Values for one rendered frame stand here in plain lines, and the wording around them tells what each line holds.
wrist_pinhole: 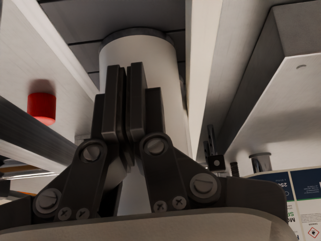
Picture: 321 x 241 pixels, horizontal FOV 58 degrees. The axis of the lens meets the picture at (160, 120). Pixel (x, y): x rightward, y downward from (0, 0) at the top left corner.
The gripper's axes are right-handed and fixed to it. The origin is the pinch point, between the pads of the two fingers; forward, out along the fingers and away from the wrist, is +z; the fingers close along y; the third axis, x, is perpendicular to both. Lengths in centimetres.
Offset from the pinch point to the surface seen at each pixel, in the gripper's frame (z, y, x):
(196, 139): 8.4, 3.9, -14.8
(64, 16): 6.1, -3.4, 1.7
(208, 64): 3.1, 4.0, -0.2
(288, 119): 14.6, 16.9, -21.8
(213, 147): 20.0, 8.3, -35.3
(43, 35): 6.8, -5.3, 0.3
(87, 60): 7.7, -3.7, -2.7
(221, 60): 16.3, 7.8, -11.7
